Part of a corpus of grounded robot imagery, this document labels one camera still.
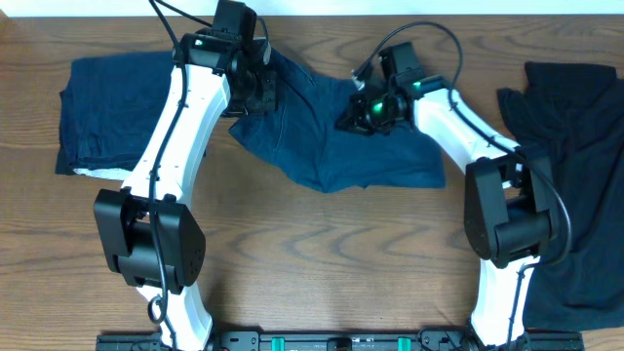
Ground blue denim shorts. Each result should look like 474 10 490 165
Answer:
229 51 446 193

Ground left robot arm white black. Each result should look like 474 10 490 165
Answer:
94 31 276 350

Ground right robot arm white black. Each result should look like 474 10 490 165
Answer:
337 74 564 350

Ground folded navy clothes stack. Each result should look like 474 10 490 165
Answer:
55 52 174 176

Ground white folded cloth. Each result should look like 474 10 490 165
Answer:
73 168 131 181

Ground black garment pile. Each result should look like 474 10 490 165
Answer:
497 62 623 332

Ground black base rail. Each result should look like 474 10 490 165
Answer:
96 330 585 351

